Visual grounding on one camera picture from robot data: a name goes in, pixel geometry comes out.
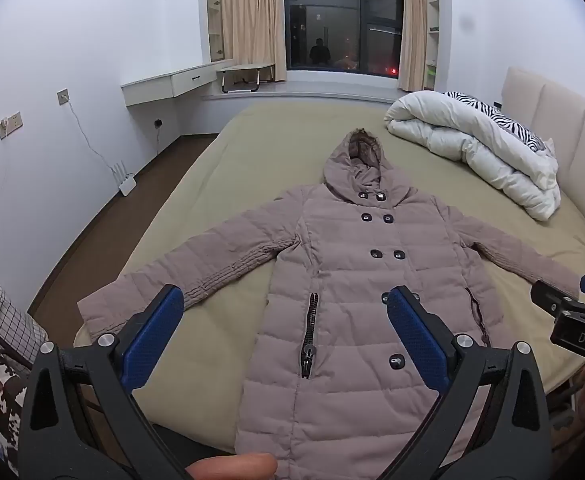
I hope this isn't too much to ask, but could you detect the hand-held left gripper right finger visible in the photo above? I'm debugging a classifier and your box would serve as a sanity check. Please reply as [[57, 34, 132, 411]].
[[373, 285, 554, 480]]

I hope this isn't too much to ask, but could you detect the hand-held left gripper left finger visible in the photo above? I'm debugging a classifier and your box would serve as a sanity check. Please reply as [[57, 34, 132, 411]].
[[20, 284, 184, 480]]

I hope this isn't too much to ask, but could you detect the mauve hooded down coat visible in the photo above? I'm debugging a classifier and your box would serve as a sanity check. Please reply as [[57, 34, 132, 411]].
[[77, 129, 581, 480]]

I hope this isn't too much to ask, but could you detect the checked laundry basket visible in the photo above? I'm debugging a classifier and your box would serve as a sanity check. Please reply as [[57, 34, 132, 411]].
[[0, 282, 49, 367]]

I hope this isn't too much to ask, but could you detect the white router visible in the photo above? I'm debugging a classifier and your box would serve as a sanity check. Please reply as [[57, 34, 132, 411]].
[[112, 161, 138, 197]]

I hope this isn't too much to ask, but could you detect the white folded duvet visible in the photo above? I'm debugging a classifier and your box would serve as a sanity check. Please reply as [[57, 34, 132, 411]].
[[384, 91, 561, 222]]

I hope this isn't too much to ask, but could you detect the beige padded headboard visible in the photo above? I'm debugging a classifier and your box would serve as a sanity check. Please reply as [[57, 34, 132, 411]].
[[500, 66, 585, 250]]

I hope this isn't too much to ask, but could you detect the bed with olive sheet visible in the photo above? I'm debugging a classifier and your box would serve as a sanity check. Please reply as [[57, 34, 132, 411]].
[[74, 102, 585, 461]]

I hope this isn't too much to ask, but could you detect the small folding table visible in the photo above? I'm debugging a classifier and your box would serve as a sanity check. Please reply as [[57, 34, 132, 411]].
[[216, 63, 277, 95]]

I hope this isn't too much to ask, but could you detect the beige curtain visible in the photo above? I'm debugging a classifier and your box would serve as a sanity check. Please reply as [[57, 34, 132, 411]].
[[221, 0, 288, 83], [399, 0, 430, 94]]

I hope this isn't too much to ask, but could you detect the dark window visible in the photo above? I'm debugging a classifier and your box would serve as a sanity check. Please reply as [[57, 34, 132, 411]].
[[282, 0, 406, 79]]

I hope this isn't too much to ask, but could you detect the white power cable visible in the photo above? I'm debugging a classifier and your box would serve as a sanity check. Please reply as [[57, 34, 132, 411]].
[[66, 100, 120, 178]]

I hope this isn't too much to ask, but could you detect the white wall-mounted desk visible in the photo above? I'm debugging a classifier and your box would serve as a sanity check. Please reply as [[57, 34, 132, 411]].
[[121, 62, 234, 107]]

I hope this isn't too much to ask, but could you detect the white wall shelf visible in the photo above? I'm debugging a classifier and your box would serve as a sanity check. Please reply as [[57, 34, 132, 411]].
[[425, 0, 441, 94], [206, 0, 226, 64]]

